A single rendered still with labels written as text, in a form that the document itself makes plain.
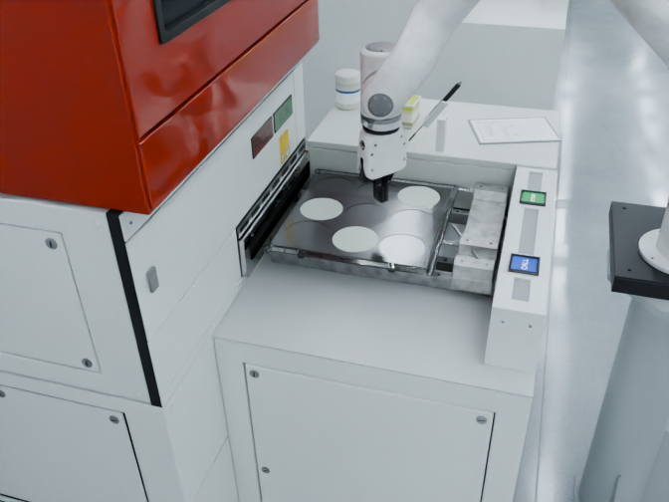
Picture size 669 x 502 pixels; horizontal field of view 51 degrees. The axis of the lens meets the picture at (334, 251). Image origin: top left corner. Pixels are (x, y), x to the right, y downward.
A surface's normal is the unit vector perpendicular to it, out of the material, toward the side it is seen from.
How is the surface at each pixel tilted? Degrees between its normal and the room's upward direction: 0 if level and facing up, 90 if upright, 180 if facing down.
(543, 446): 0
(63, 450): 90
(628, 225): 1
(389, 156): 90
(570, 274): 0
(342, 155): 90
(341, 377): 90
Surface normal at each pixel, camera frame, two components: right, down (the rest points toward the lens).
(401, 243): -0.02, -0.83
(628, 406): -0.63, 0.45
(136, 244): 0.96, 0.14
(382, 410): -0.29, 0.54
